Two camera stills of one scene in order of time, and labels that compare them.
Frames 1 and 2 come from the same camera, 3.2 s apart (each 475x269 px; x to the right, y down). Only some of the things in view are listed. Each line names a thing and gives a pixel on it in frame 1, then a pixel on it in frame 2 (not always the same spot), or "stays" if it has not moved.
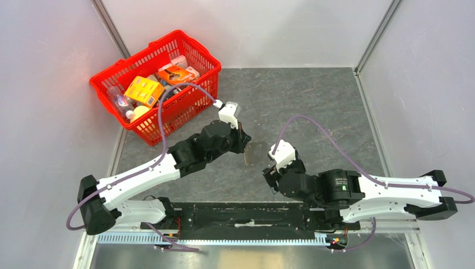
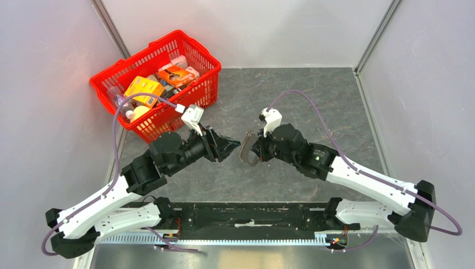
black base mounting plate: (253, 218) stays
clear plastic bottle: (122, 102) stays
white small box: (181, 60) stays
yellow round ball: (139, 111) stays
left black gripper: (242, 139) to (218, 147)
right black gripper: (271, 175) to (259, 146)
